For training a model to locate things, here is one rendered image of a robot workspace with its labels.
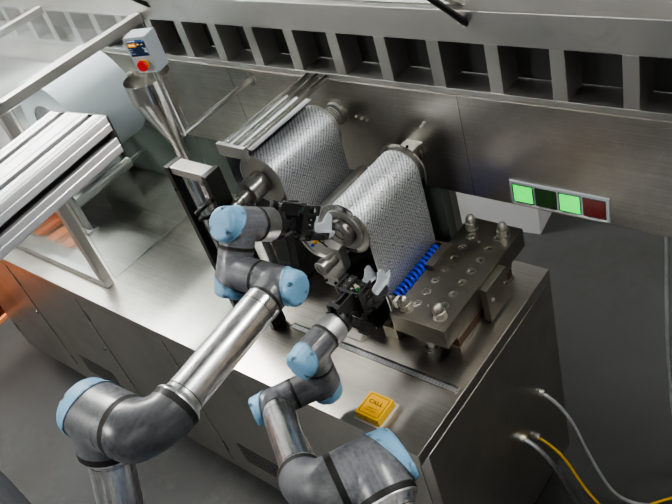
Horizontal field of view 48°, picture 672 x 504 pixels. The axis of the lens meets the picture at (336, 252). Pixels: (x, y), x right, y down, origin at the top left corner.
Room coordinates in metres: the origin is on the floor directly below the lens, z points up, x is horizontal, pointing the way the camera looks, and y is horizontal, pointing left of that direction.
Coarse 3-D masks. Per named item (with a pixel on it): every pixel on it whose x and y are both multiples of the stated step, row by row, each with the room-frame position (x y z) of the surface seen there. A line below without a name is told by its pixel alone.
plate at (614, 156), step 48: (192, 96) 2.34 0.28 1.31; (240, 96) 2.16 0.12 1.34; (336, 96) 1.85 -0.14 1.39; (384, 96) 1.72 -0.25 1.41; (432, 96) 1.61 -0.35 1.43; (384, 144) 1.76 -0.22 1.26; (432, 144) 1.63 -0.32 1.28; (480, 144) 1.52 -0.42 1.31; (528, 144) 1.42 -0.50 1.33; (576, 144) 1.33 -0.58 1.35; (624, 144) 1.25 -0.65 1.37; (480, 192) 1.54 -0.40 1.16; (624, 192) 1.25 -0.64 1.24
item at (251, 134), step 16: (304, 80) 1.89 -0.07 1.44; (320, 80) 1.84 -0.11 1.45; (288, 96) 1.81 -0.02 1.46; (304, 96) 1.79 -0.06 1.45; (272, 112) 1.76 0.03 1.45; (288, 112) 1.74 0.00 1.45; (240, 128) 1.73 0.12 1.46; (256, 128) 1.71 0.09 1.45; (272, 128) 1.71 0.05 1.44; (224, 144) 1.68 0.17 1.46; (240, 144) 1.69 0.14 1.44; (256, 144) 1.66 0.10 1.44
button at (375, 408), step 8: (368, 400) 1.21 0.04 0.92; (376, 400) 1.20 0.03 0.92; (384, 400) 1.19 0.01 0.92; (392, 400) 1.19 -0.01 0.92; (360, 408) 1.20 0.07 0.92; (368, 408) 1.19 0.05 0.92; (376, 408) 1.18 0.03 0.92; (384, 408) 1.17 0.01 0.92; (392, 408) 1.18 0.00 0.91; (360, 416) 1.18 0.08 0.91; (368, 416) 1.17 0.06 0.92; (376, 416) 1.16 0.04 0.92; (384, 416) 1.16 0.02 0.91; (376, 424) 1.15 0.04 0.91
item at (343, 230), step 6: (336, 222) 1.45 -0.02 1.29; (342, 222) 1.44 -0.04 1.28; (336, 228) 1.45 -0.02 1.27; (342, 228) 1.43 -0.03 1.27; (348, 228) 1.43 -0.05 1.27; (336, 234) 1.46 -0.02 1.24; (342, 234) 1.44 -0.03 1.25; (348, 234) 1.42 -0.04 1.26; (354, 234) 1.43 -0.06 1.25; (336, 240) 1.46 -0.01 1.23; (342, 240) 1.44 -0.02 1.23; (348, 240) 1.43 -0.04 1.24; (354, 240) 1.43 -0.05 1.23
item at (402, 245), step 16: (416, 208) 1.54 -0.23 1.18; (400, 224) 1.49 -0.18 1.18; (416, 224) 1.53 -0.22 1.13; (384, 240) 1.45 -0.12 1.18; (400, 240) 1.48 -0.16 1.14; (416, 240) 1.52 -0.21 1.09; (432, 240) 1.56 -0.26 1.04; (384, 256) 1.44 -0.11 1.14; (400, 256) 1.47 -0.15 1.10; (416, 256) 1.51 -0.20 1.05; (384, 272) 1.43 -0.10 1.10; (400, 272) 1.46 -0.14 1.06
